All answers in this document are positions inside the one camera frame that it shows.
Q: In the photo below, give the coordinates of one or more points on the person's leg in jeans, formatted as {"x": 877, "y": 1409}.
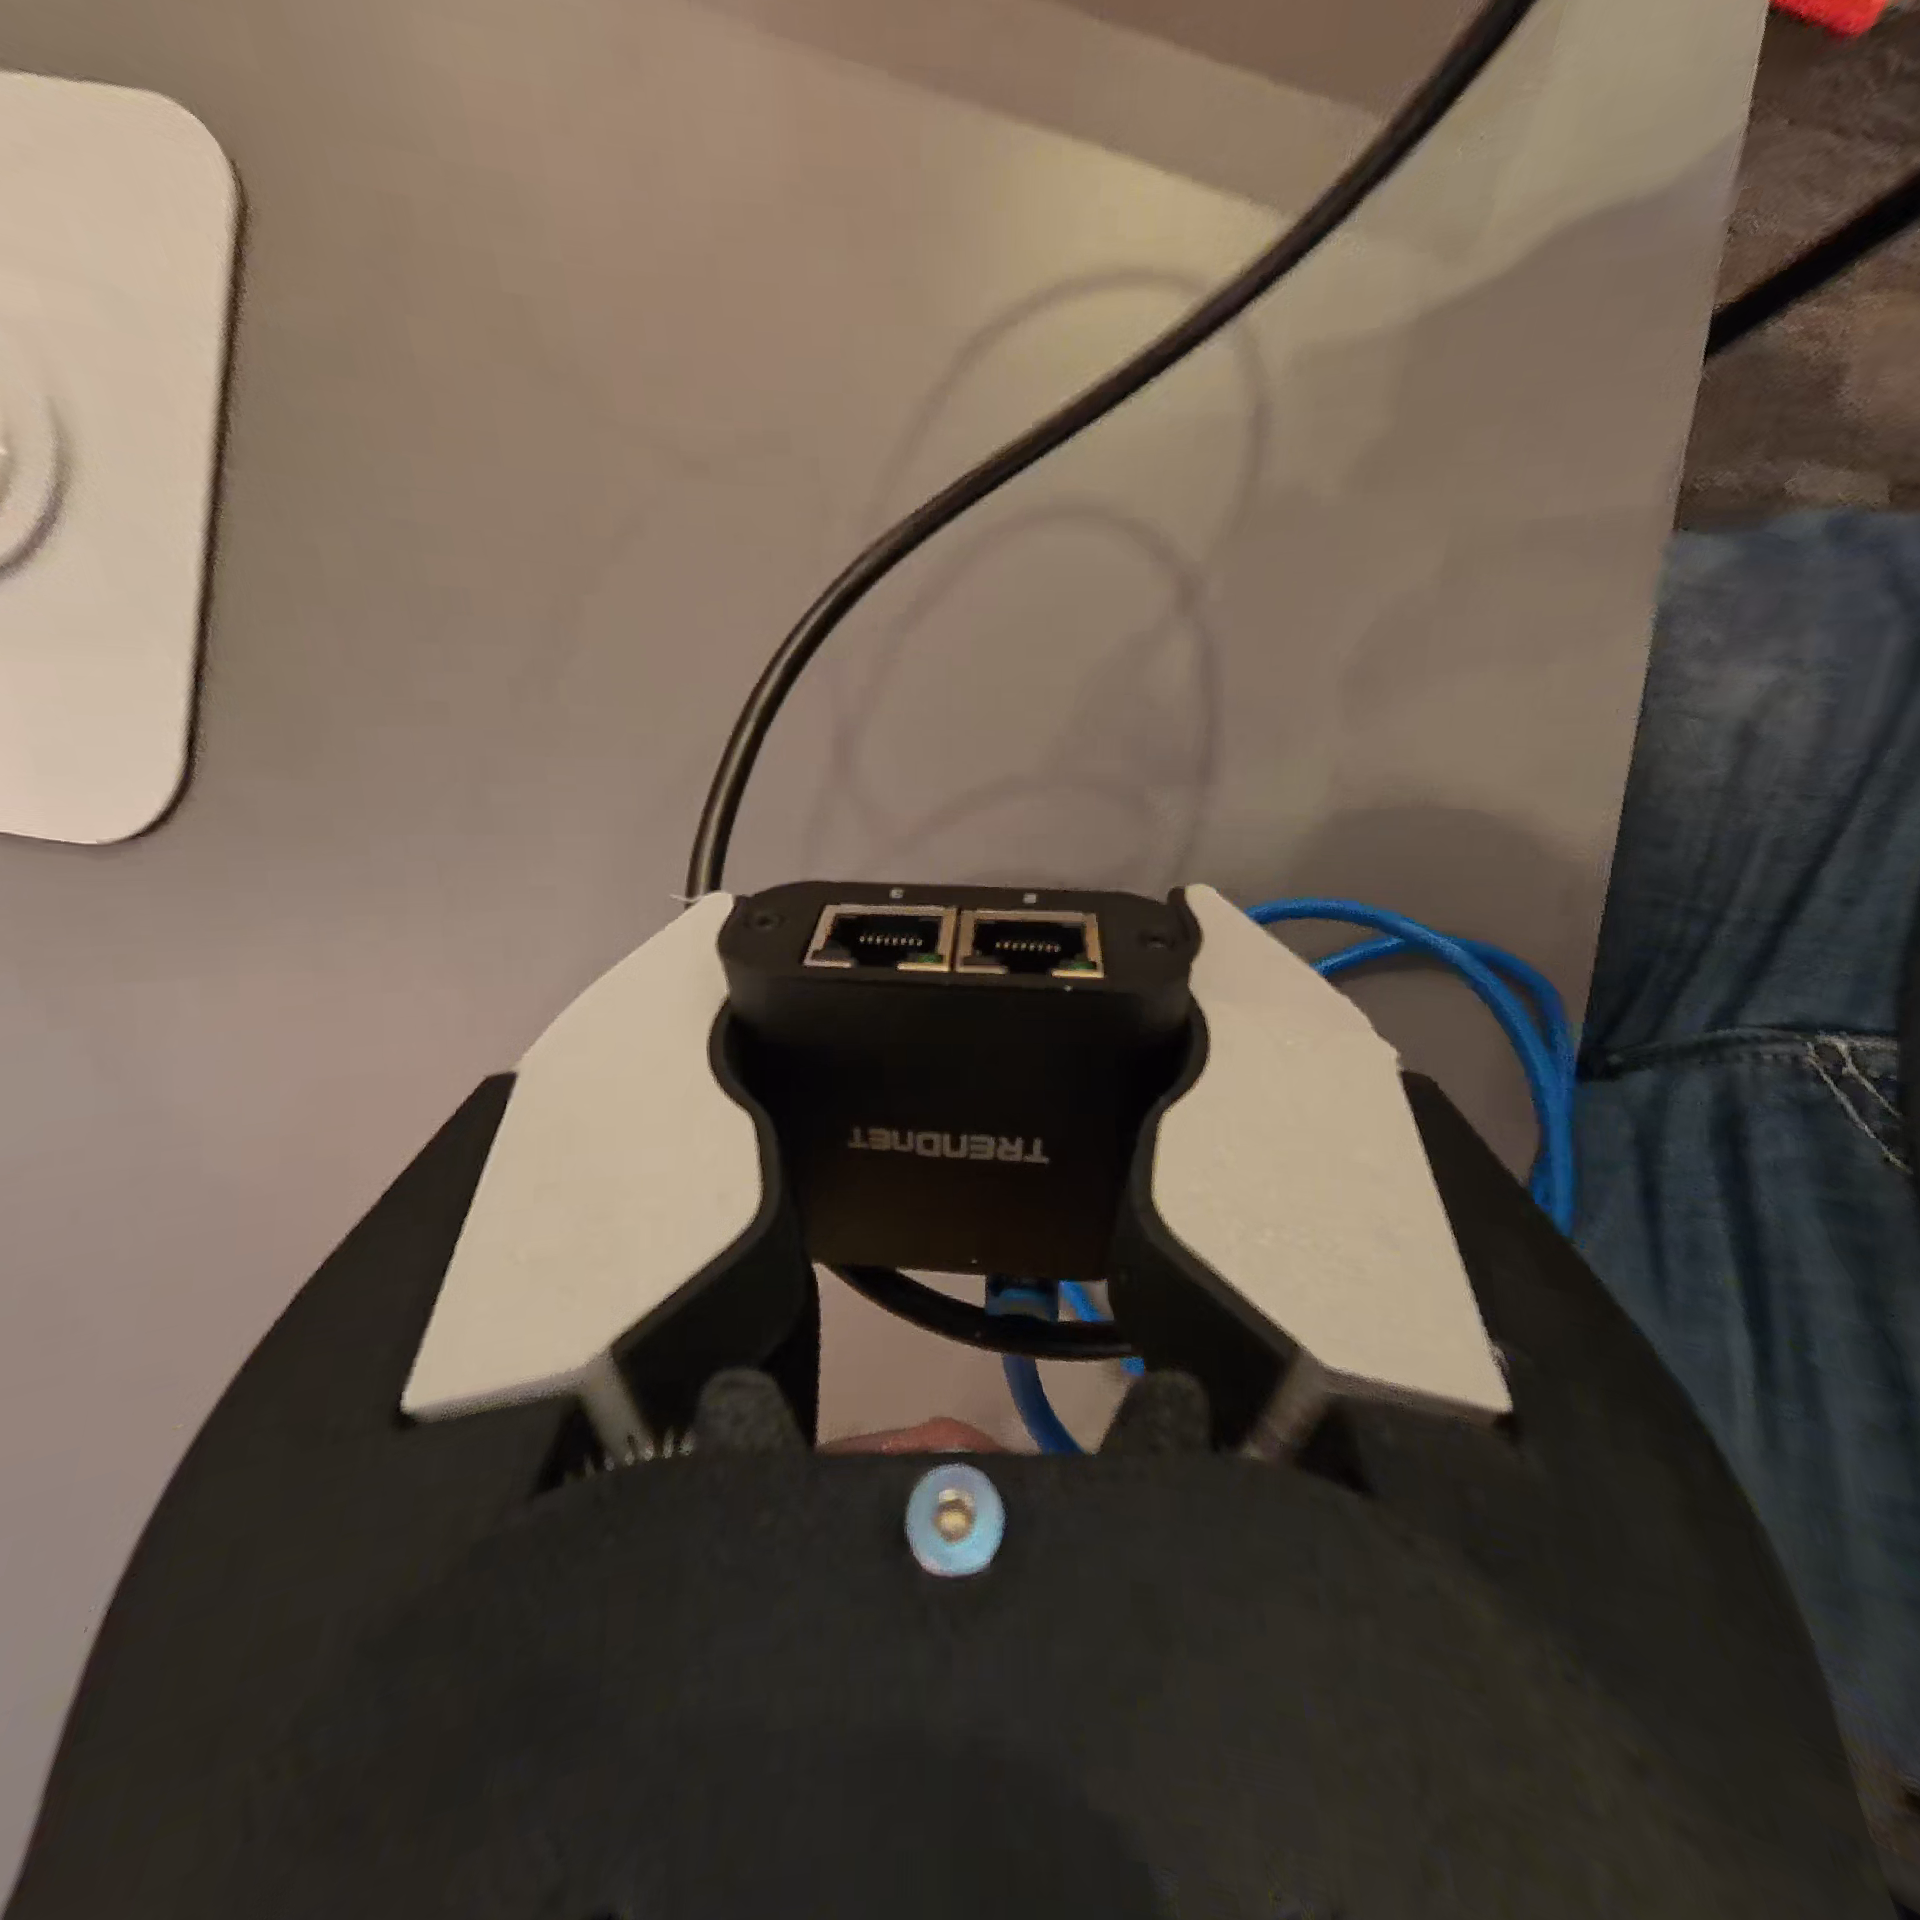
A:
{"x": 1770, "y": 900}

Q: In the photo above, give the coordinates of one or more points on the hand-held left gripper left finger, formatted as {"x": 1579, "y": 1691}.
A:
{"x": 598, "y": 1184}

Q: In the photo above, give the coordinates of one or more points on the black metal table leg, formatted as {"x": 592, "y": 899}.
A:
{"x": 1814, "y": 264}

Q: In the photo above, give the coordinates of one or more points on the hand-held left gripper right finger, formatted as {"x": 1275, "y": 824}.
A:
{"x": 1305, "y": 1184}

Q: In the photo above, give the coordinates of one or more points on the orange traffic cone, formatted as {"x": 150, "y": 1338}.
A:
{"x": 1828, "y": 12}

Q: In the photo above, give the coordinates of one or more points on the silver monitor stand base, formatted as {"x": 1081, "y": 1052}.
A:
{"x": 105, "y": 450}

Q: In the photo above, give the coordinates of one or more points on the black two-port network adapter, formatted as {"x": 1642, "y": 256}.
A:
{"x": 960, "y": 1095}

